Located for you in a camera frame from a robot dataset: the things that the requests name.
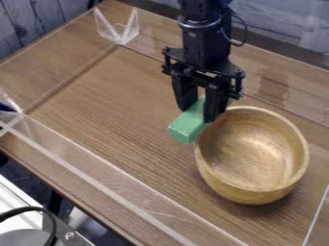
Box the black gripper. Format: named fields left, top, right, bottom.
left=161, top=15, right=246, bottom=123

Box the green rectangular block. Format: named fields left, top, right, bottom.
left=165, top=94, right=235, bottom=146

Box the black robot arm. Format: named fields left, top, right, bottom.
left=161, top=0, right=246, bottom=123

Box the brown wooden bowl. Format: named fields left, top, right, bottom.
left=193, top=106, right=310, bottom=205

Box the clear acrylic front barrier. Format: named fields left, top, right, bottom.
left=0, top=91, right=247, bottom=246

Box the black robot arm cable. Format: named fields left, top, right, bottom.
left=219, top=12, right=248, bottom=47

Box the grey metal base plate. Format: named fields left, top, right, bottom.
left=41, top=214, right=94, bottom=246

